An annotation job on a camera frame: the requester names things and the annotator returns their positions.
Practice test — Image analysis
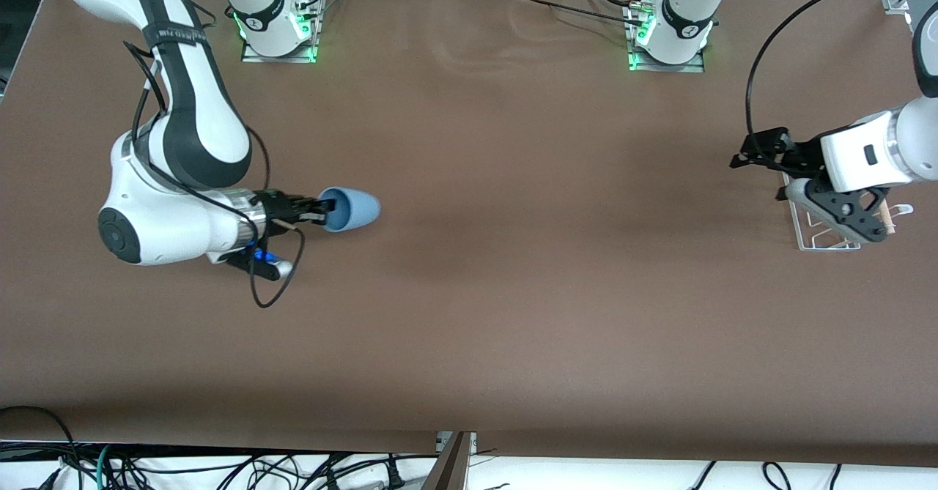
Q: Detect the blue plastic cup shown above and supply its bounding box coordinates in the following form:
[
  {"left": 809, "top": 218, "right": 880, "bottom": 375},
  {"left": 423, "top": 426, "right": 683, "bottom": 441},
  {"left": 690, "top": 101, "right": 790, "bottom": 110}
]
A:
[{"left": 319, "top": 187, "right": 382, "bottom": 233}]

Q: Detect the brown table cover sheet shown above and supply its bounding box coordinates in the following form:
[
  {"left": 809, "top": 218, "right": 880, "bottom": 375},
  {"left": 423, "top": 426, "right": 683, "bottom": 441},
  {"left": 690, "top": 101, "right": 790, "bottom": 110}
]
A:
[{"left": 0, "top": 0, "right": 938, "bottom": 469}]

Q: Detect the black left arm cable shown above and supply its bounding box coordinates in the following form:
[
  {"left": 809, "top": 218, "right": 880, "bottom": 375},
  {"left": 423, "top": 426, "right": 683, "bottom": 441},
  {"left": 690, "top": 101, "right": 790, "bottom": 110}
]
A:
[{"left": 745, "top": 0, "right": 938, "bottom": 155}]

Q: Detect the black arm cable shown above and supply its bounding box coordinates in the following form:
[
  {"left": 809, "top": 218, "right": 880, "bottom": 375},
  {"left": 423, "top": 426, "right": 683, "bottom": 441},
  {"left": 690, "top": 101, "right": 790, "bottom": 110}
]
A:
[
  {"left": 745, "top": 0, "right": 938, "bottom": 155},
  {"left": 125, "top": 40, "right": 306, "bottom": 309}
]

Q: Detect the white wire dish rack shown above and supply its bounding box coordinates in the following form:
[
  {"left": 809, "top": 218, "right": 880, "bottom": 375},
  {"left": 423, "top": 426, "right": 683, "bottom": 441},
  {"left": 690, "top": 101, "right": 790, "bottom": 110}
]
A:
[{"left": 780, "top": 171, "right": 915, "bottom": 251}]

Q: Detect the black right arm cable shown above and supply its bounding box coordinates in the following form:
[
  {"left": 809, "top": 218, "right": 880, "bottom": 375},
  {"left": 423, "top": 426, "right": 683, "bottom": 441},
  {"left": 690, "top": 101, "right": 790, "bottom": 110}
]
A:
[{"left": 125, "top": 40, "right": 306, "bottom": 309}]

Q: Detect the metal base plate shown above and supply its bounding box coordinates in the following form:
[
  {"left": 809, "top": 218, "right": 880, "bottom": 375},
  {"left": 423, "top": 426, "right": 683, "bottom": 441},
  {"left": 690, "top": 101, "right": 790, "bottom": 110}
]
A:
[
  {"left": 240, "top": 36, "right": 320, "bottom": 64},
  {"left": 628, "top": 49, "right": 706, "bottom": 73}
]

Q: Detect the thin black cable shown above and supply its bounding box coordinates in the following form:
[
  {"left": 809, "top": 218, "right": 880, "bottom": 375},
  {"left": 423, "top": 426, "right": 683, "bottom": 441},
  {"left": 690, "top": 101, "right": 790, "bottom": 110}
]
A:
[{"left": 506, "top": 0, "right": 640, "bottom": 25}]

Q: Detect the brown table support post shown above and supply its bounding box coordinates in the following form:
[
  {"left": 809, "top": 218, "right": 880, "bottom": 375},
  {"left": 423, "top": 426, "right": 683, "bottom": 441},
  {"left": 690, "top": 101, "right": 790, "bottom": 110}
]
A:
[{"left": 421, "top": 431, "right": 473, "bottom": 490}]

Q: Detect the black looped floor cable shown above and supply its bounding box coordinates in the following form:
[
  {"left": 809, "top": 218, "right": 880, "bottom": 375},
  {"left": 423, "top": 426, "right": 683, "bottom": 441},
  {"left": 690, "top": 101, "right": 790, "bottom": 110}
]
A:
[{"left": 0, "top": 406, "right": 78, "bottom": 470}]

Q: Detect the teal cable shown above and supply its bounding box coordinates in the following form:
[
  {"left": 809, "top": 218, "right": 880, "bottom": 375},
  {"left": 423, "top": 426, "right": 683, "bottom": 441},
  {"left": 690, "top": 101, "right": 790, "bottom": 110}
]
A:
[{"left": 95, "top": 444, "right": 117, "bottom": 490}]

